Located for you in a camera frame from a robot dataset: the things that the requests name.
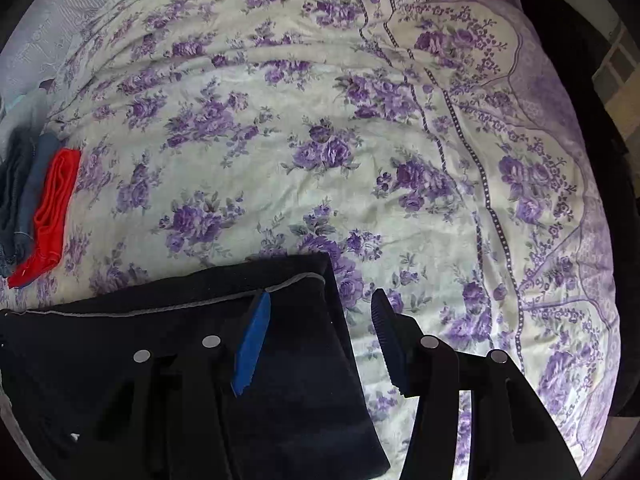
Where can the grey patterned bed cover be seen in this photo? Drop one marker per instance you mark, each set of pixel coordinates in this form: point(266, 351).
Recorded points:
point(60, 25)

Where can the folded blue jeans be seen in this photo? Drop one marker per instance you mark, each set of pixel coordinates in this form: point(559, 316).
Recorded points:
point(37, 185)

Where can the purple floral bed sheet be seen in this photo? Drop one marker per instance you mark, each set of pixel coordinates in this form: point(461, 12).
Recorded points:
point(300, 110)

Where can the red folded garment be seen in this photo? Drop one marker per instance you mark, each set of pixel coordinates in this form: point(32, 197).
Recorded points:
point(52, 215)

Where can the black pants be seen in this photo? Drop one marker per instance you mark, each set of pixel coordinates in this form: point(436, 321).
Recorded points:
point(300, 385)

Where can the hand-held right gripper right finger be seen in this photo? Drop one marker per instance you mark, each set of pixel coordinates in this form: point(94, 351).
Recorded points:
point(391, 347)

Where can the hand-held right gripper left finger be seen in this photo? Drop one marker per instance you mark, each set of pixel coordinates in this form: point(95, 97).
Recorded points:
point(252, 345)

